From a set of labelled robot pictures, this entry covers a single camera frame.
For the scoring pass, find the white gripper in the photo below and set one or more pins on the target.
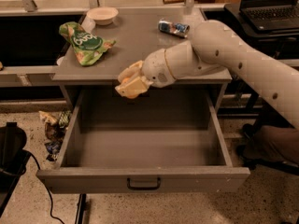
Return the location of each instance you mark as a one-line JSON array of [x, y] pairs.
[[155, 68]]

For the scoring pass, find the orange fruit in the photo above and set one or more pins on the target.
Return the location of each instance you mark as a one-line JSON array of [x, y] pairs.
[[130, 88]]

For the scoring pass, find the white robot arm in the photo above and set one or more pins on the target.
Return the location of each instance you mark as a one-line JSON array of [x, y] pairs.
[[215, 44]]

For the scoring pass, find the open grey top drawer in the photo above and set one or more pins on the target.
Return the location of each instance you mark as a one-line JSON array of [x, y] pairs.
[[172, 134]]

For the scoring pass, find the grey cabinet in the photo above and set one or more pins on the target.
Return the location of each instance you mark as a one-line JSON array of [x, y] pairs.
[[135, 31]]

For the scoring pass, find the green chip bag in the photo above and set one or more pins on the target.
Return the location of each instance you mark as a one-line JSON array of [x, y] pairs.
[[88, 48]]

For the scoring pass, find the crushed blue soda can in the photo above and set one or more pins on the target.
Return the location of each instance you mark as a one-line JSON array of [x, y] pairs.
[[174, 28]]

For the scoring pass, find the white ceramic bowl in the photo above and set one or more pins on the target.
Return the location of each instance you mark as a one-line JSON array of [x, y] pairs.
[[103, 15]]

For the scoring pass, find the wooden stick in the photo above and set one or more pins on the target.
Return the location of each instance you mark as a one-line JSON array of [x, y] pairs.
[[173, 1]]

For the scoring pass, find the pile of snack wrappers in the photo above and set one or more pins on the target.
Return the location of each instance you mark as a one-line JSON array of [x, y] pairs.
[[55, 130]]

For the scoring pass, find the black chair base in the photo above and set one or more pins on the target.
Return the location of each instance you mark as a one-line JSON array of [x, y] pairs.
[[251, 164]]

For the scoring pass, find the black laptop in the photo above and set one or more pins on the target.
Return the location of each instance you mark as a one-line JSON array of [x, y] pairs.
[[271, 15]]

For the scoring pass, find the seated person leg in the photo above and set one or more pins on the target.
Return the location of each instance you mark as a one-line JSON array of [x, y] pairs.
[[273, 144]]

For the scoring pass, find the black drawer handle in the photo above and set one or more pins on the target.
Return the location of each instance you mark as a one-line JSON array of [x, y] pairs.
[[143, 185]]

